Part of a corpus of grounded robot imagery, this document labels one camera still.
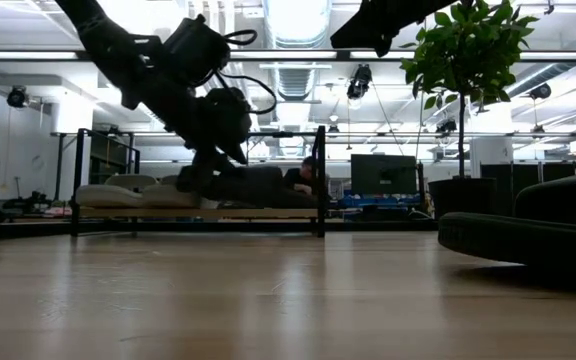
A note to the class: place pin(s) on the black office partition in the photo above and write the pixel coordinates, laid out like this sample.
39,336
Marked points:
533,180

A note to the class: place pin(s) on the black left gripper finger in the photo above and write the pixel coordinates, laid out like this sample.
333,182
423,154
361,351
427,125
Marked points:
235,151
200,179

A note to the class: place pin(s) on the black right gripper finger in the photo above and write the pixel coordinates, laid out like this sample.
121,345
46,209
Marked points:
368,25

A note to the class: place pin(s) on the green plant in black pot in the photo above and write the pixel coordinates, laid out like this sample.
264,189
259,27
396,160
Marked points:
468,50

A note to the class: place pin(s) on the silver ventilation duct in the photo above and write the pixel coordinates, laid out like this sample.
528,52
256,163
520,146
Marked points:
298,20

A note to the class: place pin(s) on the wooden shelf with black frame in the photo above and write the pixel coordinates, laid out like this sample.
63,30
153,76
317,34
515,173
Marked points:
168,214

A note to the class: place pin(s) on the black storage rack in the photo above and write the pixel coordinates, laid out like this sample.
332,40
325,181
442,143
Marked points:
113,155

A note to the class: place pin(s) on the person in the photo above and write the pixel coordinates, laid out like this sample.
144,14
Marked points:
298,180

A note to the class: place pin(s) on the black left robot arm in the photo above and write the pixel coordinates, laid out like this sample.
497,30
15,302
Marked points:
118,50

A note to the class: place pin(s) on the black rubber slide sandal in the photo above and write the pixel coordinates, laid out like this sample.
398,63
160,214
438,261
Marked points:
518,240
268,187

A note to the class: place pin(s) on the dark computer monitor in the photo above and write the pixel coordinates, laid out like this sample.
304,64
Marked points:
383,175

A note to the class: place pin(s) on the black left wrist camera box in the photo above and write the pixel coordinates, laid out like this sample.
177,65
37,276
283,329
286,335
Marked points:
228,117

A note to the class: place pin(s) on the black ceiling spotlight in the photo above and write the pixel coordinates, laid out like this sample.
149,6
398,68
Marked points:
540,91
359,82
446,127
17,97

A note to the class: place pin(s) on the thin black metal stand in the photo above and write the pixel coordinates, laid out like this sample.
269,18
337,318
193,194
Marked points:
278,134

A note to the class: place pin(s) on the overhead light bar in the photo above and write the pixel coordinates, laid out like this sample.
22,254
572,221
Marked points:
293,55

